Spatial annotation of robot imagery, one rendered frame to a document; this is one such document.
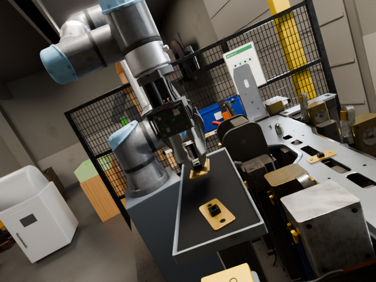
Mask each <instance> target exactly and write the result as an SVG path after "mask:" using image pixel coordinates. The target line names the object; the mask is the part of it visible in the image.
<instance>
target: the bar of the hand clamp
mask: <svg viewBox="0 0 376 282"><path fill-rule="evenodd" d="M231 103H233V104H234V103H235V100H234V99H233V98H231V101H226V102H224V106H222V107H223V108H224V107H225V108H227V109H228V111H229V113H230V115H231V116H232V117H233V116H236V113H235V112H234V110H233V108H232V106H231Z"/></svg>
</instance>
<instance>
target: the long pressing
mask: <svg viewBox="0 0 376 282"><path fill-rule="evenodd" d="M277 123H278V124H280V125H281V126H282V128H283V131H284V133H282V134H280V135H277V134H276V131H275V124H277ZM258 124H259V125H260V127H261V129H262V132H263V134H264V137H265V140H266V142H267V146H268V148H269V149H274V148H285V149H286V150H288V151H289V152H290V153H292V154H293V155H295V156H296V157H297V158H296V160H295V161H294V162H293V163H297V164H299V165H300V166H301V167H303V168H304V169H305V170H306V171H308V173H309V175H310V176H311V177H313V178H314V179H315V181H316V182H317V184H320V183H323V182H325V181H328V180H333V181H334V182H336V183H337V184H339V185H340V186H342V187H343V188H344V189H346V190H347V191H348V192H350V193H352V194H353V195H354V196H356V197H357V198H359V199H360V202H361V205H362V209H363V212H364V216H365V220H366V224H367V226H368V231H369V234H370V238H371V240H372V241H373V242H374V243H375V244H376V186H373V187H370V188H368V189H365V188H362V187H360V186H359V185H357V184H356V183H354V182H352V181H351V180H349V179H348V178H347V177H348V176H350V175H353V174H358V175H360V176H363V177H365V178H366V179H368V180H370V181H371V182H373V183H375V184H376V158H375V157H373V156H371V155H368V154H366V153H364V152H361V151H359V150H357V149H354V148H351V147H349V146H347V145H344V144H342V143H339V142H337V141H335V140H332V139H330V138H327V137H324V136H323V135H320V134H318V133H317V131H316V129H315V127H312V126H310V125H307V124H304V123H301V122H299V121H296V120H293V119H291V118H288V117H286V116H283V115H275V116H272V117H270V118H268V119H265V120H263V121H260V122H258ZM269 125H271V127H272V128H270V127H268V126H269ZM285 136H290V137H292V138H290V139H288V140H285V139H283V137H285ZM296 140H298V141H300V142H301V143H302V144H300V145H293V144H291V142H294V141H296ZM304 147H310V148H312V149H314V150H315V151H318V152H322V153H323V152H325V151H328V150H333V151H335V152H337V155H334V156H332V157H328V158H326V159H332V160H334V161H335V162H337V163H339V164H341V165H343V166H345V167H346V168H348V169H350V170H351V171H349V172H346V173H338V172H336V171H335V170H333V169H331V168H330V167H328V166H326V165H325V164H323V163H322V161H324V160H326V159H323V160H321V161H318V162H316V163H313V164H310V163H309V162H307V161H306V159H307V158H309V157H311V156H310V155H309V154H307V153H306V152H304V151H302V150H301V148H304ZM363 165H366V166H363ZM328 178H330V179H328Z"/></svg>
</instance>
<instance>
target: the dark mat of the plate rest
mask: <svg viewBox="0 0 376 282"><path fill-rule="evenodd" d="M206 158H207V159H210V171H209V172H208V173H207V174H206V175H203V176H200V177H197V178H194V179H192V180H191V179H190V173H191V169H189V168H187V167H186V166H184V176H183V184H182V197H181V211H180V224H179V232H178V245H177V252H180V251H182V250H185V249H187V248H190V247H194V246H196V245H199V244H201V243H204V242H207V241H210V240H213V239H215V238H218V237H221V236H224V235H226V234H229V233H232V232H235V231H238V230H240V229H243V228H246V227H249V226H251V225H254V224H257V223H259V222H260V220H259V218H258V216H257V214H256V212H255V210H254V208H253V206H252V204H251V202H250V200H249V198H248V196H247V194H246V192H245V190H244V188H243V186H242V184H241V182H240V180H239V178H238V176H237V174H236V172H235V170H234V168H233V166H232V164H231V161H230V159H229V157H228V155H227V153H226V151H225V150H223V151H221V152H218V153H216V154H213V155H211V156H208V157H206ZM213 199H218V200H219V201H220V202H221V203H222V204H223V205H224V206H225V207H226V208H227V209H228V210H229V211H230V212H231V213H232V214H233V215H234V216H235V218H236V220H235V221H234V222H233V223H231V224H229V225H227V226H226V227H224V228H222V229H221V230H219V231H215V230H214V229H213V228H212V227H211V225H210V224H209V222H208V221H207V220H206V218H205V217H204V216H203V214H202V213H201V211H200V209H199V208H200V207H201V206H202V205H204V204H206V203H208V202H209V201H211V200H213Z"/></svg>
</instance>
